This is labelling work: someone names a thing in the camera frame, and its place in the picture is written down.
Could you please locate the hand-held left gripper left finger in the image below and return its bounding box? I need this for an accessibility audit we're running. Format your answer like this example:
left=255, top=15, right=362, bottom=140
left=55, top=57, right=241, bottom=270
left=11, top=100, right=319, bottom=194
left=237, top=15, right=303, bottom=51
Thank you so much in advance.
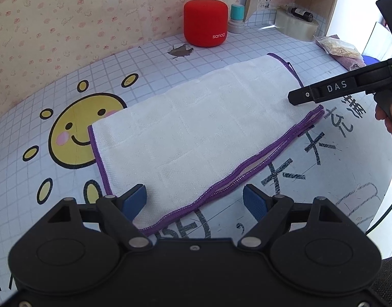
left=47, top=183, right=154, bottom=252

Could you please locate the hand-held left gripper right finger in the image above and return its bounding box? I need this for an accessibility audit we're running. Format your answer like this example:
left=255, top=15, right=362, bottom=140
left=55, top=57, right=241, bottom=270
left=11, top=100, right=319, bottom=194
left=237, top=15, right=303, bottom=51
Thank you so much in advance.
left=237, top=184, right=344, bottom=250

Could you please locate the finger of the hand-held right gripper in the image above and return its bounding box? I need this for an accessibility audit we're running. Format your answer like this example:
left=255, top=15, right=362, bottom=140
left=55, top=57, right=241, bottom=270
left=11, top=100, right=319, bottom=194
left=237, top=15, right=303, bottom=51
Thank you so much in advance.
left=288, top=73, right=360, bottom=106

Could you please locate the white towel with purple trim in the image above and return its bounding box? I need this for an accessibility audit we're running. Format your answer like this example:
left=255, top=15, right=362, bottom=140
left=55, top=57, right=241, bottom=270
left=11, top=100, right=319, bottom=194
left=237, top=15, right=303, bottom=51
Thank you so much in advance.
left=88, top=53, right=325, bottom=235

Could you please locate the blue round object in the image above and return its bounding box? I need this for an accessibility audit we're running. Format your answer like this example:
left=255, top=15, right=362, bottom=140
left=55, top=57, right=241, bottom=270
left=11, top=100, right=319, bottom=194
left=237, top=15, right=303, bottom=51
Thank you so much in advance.
left=362, top=55, right=381, bottom=71

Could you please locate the purple cloth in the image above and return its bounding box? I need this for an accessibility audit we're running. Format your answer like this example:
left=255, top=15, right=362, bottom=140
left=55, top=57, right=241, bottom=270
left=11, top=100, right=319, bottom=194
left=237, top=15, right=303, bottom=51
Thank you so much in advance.
left=330, top=52, right=367, bottom=71

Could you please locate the clear bag of wood chips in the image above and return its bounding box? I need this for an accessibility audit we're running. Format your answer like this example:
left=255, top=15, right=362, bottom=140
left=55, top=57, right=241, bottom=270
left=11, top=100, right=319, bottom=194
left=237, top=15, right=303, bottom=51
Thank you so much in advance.
left=314, top=35, right=363, bottom=59

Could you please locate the clear packing tape roll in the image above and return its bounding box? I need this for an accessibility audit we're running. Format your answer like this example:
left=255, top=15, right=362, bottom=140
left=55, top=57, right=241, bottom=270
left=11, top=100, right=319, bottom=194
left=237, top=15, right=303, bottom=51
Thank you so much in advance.
left=275, top=5, right=320, bottom=42

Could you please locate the small black bottle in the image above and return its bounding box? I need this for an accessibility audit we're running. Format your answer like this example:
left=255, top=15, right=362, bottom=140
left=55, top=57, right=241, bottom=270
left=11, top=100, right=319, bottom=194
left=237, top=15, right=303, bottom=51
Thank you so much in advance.
left=281, top=3, right=313, bottom=21

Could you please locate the teal capped stamp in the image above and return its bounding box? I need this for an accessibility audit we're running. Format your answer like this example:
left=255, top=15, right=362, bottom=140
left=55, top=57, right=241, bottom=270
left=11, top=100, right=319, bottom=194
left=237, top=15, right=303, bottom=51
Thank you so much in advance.
left=229, top=4, right=246, bottom=35

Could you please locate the red round speaker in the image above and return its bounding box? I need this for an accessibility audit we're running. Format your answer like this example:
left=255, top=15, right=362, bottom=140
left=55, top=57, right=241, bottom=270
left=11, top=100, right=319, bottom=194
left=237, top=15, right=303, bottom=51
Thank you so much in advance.
left=183, top=0, right=230, bottom=47

